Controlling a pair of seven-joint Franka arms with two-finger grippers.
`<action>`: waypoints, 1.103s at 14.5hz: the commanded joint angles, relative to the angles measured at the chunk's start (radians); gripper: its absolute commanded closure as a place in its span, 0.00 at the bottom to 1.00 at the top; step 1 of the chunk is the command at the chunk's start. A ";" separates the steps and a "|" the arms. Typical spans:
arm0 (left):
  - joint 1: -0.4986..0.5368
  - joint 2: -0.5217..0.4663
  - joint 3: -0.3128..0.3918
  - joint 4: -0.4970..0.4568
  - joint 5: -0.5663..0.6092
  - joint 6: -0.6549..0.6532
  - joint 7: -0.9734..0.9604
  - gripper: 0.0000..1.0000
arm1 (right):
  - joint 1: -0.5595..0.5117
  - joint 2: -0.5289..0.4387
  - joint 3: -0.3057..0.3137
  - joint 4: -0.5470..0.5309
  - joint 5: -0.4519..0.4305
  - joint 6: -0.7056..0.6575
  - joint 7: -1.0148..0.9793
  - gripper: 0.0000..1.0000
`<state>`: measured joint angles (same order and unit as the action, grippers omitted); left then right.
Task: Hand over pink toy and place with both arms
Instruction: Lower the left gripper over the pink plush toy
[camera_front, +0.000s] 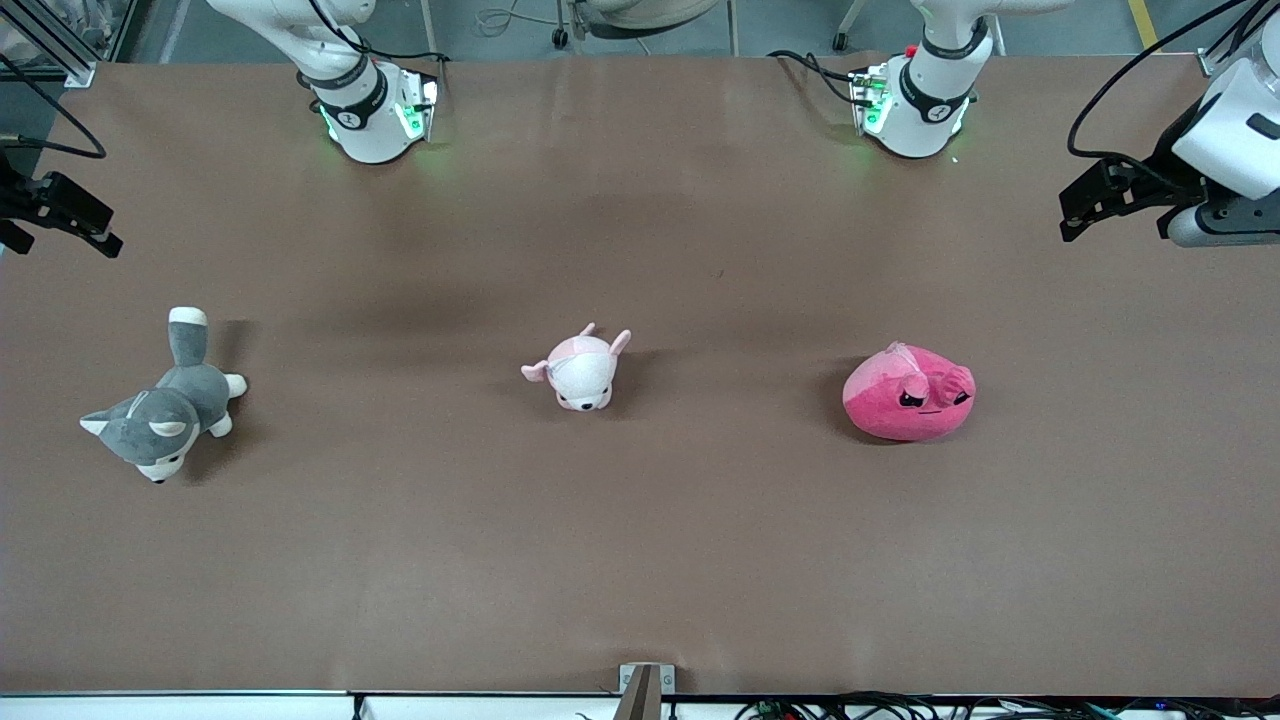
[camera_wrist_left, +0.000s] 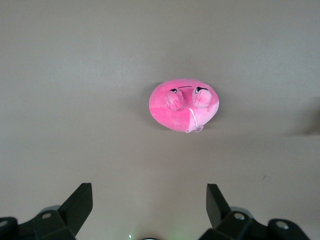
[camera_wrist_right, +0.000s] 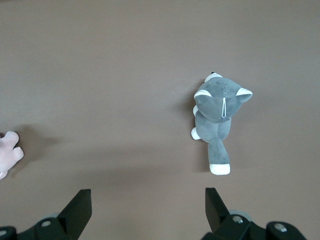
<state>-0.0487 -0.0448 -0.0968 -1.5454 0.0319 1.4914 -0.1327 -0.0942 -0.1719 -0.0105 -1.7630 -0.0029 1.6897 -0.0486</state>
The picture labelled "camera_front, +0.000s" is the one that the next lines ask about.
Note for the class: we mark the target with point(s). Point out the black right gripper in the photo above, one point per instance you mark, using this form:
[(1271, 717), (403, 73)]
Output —
[(15, 198)]

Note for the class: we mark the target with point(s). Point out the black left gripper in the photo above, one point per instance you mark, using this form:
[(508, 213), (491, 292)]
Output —
[(1166, 171)]

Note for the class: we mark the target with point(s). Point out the round pink plush toy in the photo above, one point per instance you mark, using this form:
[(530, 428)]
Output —
[(905, 395)]

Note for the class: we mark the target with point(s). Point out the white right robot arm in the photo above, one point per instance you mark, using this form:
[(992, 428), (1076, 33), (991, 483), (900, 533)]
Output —
[(365, 115)]

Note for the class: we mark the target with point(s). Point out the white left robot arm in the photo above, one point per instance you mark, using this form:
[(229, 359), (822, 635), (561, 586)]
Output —
[(920, 110)]

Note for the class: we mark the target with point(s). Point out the grey white husky plush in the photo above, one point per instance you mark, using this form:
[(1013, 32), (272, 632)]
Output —
[(170, 410)]

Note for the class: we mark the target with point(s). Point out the grey chair leg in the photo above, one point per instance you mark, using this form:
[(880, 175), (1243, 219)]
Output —
[(850, 22)]

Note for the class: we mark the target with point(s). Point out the beige chair base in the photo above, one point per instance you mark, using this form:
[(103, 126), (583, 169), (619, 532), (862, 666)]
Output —
[(640, 12)]

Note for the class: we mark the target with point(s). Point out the pale pink white plush dog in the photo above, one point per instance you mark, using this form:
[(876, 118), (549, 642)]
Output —
[(580, 372)]

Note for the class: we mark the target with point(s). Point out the silver camera mount bracket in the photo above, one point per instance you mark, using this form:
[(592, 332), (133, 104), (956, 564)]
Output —
[(646, 690)]

